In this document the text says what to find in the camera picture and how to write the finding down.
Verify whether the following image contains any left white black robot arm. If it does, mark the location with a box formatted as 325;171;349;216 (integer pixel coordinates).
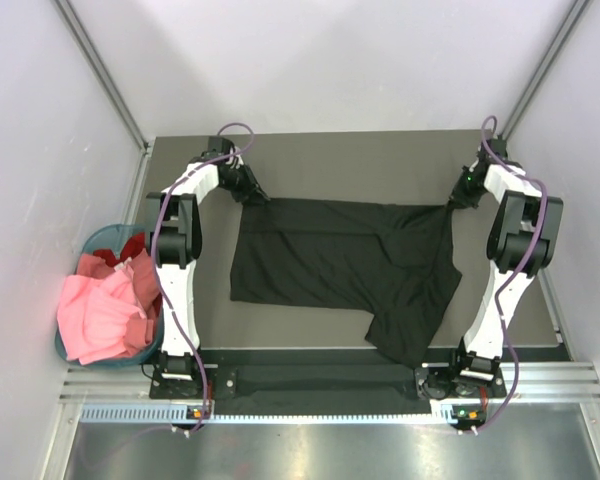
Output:
145;135;269;400

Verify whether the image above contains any pink t shirt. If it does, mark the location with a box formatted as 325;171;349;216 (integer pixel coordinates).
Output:
57;251;161;365

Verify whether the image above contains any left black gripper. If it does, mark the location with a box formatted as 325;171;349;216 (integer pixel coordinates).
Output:
220;162;267;205

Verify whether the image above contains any grey slotted cable duct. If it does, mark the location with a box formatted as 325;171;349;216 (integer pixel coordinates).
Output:
80;403;459;425

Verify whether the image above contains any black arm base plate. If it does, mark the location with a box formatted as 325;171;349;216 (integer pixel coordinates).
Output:
147;350;505;416

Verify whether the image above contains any red t shirt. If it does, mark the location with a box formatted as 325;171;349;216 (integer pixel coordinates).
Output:
92;233;146;267

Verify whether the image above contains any black t shirt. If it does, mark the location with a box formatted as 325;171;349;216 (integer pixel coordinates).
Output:
230;198;462;368

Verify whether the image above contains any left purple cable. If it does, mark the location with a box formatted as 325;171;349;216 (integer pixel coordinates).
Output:
152;122;256;434

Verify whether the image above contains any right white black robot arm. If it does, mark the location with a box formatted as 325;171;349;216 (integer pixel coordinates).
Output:
446;136;564;396

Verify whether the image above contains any teal plastic basket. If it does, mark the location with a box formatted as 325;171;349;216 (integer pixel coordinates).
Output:
55;224;164;369

